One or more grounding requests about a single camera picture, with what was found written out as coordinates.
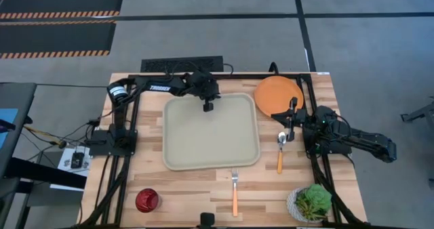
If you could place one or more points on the small black table-level camera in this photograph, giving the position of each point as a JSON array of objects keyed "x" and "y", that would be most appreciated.
[{"x": 207, "y": 220}]

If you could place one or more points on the orange plate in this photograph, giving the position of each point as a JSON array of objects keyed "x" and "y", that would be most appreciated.
[{"x": 274, "y": 95}]

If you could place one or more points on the dark grey desk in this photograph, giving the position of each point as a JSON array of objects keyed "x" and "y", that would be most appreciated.
[{"x": 20, "y": 97}]

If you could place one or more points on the black perforated floor panel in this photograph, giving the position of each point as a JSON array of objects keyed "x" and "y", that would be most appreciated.
[{"x": 183, "y": 64}]

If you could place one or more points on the small black device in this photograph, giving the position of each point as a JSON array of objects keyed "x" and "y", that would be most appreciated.
[{"x": 77, "y": 160}]

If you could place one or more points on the black aluminium rig frame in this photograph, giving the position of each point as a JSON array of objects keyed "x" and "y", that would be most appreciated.
[{"x": 237, "y": 76}]

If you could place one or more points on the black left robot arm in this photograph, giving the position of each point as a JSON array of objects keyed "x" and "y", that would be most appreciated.
[{"x": 159, "y": 86}]

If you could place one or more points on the white paper sheet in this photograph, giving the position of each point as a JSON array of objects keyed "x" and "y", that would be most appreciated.
[{"x": 66, "y": 156}]

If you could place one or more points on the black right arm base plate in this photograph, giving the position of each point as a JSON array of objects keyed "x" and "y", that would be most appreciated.
[{"x": 335, "y": 150}]

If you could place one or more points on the green succulent in white pot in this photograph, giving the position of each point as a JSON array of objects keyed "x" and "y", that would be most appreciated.
[{"x": 313, "y": 202}]

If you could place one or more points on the beige plastic tray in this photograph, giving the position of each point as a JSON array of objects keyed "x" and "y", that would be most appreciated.
[{"x": 210, "y": 137}]

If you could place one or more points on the red plastic cup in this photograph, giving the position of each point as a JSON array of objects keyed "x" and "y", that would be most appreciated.
[{"x": 146, "y": 200}]

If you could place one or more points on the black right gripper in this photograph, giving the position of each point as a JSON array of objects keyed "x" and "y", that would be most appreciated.
[{"x": 300, "y": 119}]

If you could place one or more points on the grey chair base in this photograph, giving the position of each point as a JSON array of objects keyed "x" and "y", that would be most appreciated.
[{"x": 420, "y": 114}]

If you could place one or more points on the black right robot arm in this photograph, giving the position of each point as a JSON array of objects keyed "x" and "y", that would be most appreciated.
[{"x": 366, "y": 137}]

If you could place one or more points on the white tape label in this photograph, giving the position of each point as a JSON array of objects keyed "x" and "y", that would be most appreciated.
[{"x": 323, "y": 73}]

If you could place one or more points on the black desk leg frame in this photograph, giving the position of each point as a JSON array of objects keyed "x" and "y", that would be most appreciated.
[{"x": 44, "y": 173}]

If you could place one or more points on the black hazard-striped floor mat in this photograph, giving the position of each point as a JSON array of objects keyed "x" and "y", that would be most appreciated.
[
  {"x": 61, "y": 0},
  {"x": 54, "y": 37}
]

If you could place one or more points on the blue flat panel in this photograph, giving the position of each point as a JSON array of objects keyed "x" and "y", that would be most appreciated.
[{"x": 6, "y": 120}]

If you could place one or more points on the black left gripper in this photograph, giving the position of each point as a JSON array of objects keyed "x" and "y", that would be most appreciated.
[{"x": 205, "y": 85}]

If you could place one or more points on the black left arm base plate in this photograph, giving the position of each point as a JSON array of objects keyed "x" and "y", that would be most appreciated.
[{"x": 98, "y": 144}]

